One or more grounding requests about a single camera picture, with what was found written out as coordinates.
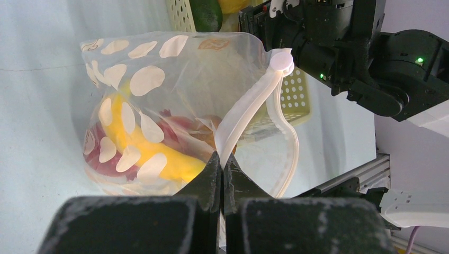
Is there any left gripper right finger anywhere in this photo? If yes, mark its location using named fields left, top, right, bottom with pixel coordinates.
left=223, top=153, right=395, bottom=253

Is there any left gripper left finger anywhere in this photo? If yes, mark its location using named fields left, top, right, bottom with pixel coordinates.
left=38, top=153, right=222, bottom=253

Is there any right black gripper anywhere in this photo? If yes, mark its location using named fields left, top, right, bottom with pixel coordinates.
left=239, top=1, right=385, bottom=95

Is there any red pomegranate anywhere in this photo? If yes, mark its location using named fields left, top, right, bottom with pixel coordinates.
left=83, top=108, right=197, bottom=181

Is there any clear dotted zip bag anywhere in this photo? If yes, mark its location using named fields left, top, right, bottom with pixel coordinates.
left=80, top=32, right=299, bottom=197

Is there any yellow banana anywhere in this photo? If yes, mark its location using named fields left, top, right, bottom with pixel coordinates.
left=100, top=82, right=207, bottom=184

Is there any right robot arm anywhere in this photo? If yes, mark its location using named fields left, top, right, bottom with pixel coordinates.
left=239, top=0, right=448, bottom=136

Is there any yellow plastic basket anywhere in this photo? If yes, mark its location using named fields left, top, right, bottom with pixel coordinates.
left=165, top=0, right=312, bottom=141

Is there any yellow lemon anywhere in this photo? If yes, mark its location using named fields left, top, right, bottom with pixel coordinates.
left=218, top=0, right=251, bottom=14

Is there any green avocado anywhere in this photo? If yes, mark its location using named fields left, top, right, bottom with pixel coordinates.
left=189, top=0, right=223, bottom=32

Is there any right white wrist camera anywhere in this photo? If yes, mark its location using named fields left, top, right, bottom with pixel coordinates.
left=269, top=0, right=300, bottom=19

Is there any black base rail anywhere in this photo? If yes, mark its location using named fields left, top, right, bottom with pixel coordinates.
left=297, top=177, right=389, bottom=212

